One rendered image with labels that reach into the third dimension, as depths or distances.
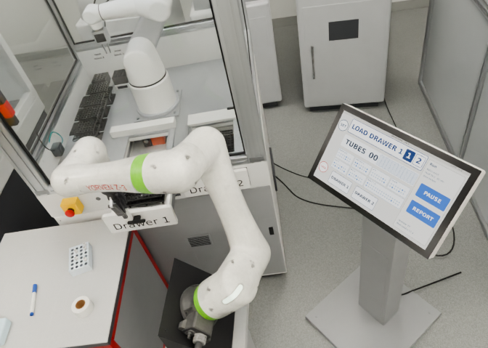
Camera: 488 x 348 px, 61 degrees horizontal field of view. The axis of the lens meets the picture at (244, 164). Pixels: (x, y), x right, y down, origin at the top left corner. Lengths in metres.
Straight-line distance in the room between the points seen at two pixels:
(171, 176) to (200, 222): 0.94
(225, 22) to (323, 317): 1.57
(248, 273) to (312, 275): 1.21
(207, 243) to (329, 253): 0.78
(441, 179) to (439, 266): 1.23
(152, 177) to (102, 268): 0.80
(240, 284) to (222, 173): 0.33
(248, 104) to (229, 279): 0.64
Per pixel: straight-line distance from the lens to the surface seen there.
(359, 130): 1.51
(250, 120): 1.58
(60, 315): 1.82
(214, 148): 1.21
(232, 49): 1.42
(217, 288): 1.28
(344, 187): 1.53
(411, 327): 2.33
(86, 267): 1.85
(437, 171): 1.39
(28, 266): 2.05
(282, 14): 4.78
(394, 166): 1.44
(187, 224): 2.03
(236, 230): 1.33
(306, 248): 2.57
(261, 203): 1.92
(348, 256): 2.54
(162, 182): 1.11
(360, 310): 2.34
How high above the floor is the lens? 2.13
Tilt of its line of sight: 43 degrees down
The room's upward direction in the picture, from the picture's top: 13 degrees counter-clockwise
